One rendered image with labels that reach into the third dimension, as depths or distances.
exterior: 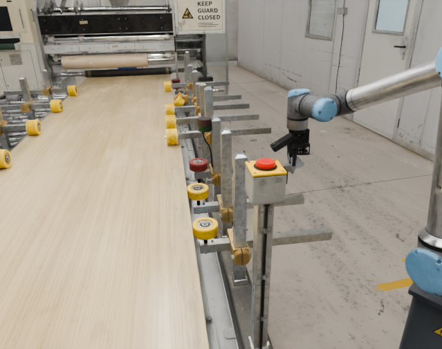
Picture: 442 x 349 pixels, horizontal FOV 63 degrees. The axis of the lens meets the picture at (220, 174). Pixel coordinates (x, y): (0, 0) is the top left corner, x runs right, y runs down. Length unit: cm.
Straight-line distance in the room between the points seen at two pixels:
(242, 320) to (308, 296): 117
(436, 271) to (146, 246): 84
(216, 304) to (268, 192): 63
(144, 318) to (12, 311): 30
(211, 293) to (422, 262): 67
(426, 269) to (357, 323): 97
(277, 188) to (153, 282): 41
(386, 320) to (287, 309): 51
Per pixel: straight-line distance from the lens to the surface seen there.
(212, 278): 137
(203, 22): 370
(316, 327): 210
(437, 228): 124
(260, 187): 72
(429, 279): 128
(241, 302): 117
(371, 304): 230
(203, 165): 155
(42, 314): 95
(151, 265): 100
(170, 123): 200
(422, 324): 158
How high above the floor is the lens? 152
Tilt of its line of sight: 25 degrees down
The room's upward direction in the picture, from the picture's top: 1 degrees counter-clockwise
